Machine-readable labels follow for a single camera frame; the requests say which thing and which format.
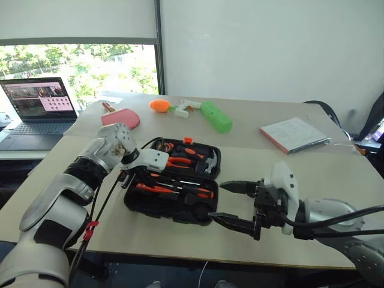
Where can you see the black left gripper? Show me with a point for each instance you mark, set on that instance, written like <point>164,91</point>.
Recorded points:
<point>138,173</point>

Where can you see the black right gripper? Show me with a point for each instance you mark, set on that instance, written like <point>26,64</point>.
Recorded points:
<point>270,204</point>

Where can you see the orange black Phillips screwdriver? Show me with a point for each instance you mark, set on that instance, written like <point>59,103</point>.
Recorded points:
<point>204,193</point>

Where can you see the black electrical tape roll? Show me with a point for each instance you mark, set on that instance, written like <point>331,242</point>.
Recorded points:
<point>201,213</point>

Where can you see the black tool case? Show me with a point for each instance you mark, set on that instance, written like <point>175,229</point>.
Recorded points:
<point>168,214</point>

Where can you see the thin steel screwdriver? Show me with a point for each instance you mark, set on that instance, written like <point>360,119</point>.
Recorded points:
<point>180,181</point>

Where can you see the chrome head hammer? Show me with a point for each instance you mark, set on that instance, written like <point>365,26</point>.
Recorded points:
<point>210,163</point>

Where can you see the red table tennis paddle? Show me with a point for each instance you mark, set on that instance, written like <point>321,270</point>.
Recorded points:
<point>120,118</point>

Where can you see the orange toy carrot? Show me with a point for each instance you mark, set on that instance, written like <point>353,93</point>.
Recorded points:
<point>159,105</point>

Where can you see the white toy gun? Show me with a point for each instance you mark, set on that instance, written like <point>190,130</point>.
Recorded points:
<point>181,112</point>

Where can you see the green plastic block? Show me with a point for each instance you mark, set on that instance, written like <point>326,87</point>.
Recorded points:
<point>216,118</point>

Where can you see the pink edged booklet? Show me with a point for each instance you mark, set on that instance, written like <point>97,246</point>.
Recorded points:
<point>291,132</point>

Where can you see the grey rounded shape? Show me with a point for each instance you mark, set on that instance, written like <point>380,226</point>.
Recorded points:
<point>155,284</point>

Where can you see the black laptop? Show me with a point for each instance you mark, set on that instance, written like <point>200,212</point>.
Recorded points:
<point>36,126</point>

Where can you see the black chair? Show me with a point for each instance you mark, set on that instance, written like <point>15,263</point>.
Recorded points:
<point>333,114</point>

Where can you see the white roller blind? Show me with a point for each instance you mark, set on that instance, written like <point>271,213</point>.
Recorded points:
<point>75,18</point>

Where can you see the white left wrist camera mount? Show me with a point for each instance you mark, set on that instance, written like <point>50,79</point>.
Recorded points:
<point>153,159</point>

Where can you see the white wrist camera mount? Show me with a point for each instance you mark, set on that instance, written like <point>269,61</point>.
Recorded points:
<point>285,183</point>
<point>153,159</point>

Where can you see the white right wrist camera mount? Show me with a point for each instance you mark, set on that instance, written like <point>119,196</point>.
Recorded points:
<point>285,183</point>

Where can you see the dark window frame post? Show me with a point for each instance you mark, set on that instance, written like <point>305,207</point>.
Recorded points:
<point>160,45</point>

